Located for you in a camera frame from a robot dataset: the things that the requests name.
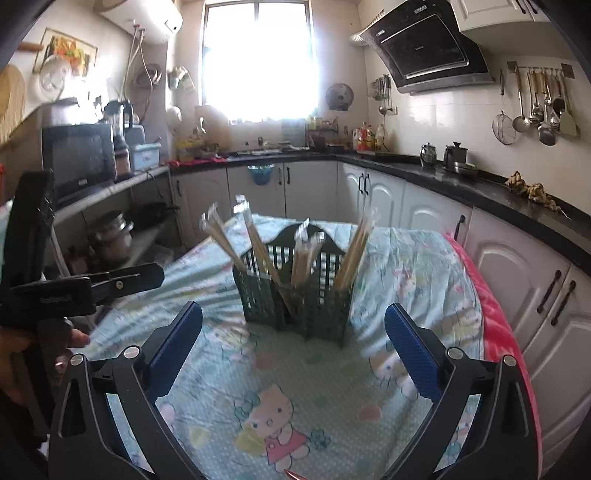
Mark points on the white round plastic cover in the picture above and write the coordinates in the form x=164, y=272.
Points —
x=51, y=78

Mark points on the blue hanging plastic bin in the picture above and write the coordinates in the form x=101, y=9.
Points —
x=261, y=176

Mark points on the pale green countertop box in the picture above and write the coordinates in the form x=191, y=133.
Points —
x=293, y=136

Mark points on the brown crumpled rag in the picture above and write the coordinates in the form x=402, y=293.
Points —
x=531, y=191

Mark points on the black range hood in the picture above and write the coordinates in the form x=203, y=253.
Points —
x=425, y=46

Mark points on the pink fleece blanket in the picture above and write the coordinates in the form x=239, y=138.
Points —
x=498, y=332

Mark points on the black condiment rack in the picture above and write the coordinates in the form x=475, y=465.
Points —
x=330, y=141

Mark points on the framed fruit wall picture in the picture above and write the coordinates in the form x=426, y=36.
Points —
x=81, y=50

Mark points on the black frying pan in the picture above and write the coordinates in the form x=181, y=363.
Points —
x=150, y=214

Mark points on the small round wall fan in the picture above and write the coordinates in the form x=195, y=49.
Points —
x=340, y=98

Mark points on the bunch of wooden chopsticks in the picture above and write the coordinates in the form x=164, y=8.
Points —
x=258, y=249

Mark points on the pale green spatula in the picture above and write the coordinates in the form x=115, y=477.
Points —
x=569, y=124

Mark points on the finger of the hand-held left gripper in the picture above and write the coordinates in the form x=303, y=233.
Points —
x=134, y=273
x=115, y=291

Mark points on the wall-mounted cup holder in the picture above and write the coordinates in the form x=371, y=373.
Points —
x=179, y=77

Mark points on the wall utensil rail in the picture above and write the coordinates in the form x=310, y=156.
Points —
x=567, y=70

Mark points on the person's left hand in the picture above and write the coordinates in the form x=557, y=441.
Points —
x=9, y=360

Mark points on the black microwave oven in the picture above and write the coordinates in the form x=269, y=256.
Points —
x=78, y=157

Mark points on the kitchen window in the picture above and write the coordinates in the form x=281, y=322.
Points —
x=258, y=60

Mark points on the black kitchen countertop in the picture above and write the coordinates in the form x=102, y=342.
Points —
x=498, y=189

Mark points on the steel slotted spoon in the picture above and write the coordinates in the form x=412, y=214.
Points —
x=536, y=113

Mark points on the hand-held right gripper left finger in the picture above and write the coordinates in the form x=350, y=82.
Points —
x=178, y=344

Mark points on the small steel teapot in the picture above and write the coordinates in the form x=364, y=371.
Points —
x=428, y=156

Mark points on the black serving spoon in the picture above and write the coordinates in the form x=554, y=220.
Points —
x=558, y=106

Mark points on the large steel ladle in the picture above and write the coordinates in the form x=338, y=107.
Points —
x=547, y=134

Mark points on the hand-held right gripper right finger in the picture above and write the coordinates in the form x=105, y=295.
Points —
x=411, y=346

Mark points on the red cloth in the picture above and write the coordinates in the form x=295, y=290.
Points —
x=198, y=161

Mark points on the woven bamboo tray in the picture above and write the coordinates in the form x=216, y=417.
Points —
x=9, y=101

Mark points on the green plastic utensil basket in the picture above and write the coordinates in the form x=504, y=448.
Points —
x=323, y=314

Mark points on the light blue plastic box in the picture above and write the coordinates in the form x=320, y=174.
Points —
x=145, y=158

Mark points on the red label oil bottle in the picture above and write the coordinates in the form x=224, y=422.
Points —
x=363, y=141

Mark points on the white wall cabinet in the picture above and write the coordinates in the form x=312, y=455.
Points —
x=498, y=14

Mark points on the stacked steel pots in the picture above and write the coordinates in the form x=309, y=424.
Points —
x=111, y=235

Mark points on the cartoon printed light blue sheet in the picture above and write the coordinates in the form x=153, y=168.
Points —
x=323, y=406

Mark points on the white round wall dispenser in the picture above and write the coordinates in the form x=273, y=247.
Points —
x=173, y=117

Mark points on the white water heater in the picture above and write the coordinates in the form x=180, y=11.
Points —
x=147, y=18

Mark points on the silver exhaust duct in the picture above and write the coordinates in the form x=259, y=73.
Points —
x=356, y=39

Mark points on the metal shelf rack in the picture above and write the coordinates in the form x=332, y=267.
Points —
x=134, y=182

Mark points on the small hanging kitchen tools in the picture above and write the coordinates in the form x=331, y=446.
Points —
x=381, y=90

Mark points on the wooden rolling pin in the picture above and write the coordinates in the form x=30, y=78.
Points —
x=30, y=45

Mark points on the black blender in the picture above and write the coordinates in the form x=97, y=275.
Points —
x=119, y=124

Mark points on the steel kettle with black lid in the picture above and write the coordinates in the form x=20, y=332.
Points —
x=457, y=159

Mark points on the grey kitchen appliance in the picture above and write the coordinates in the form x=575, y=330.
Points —
x=62, y=113

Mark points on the yellow oil bottle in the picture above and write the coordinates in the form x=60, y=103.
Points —
x=379, y=138

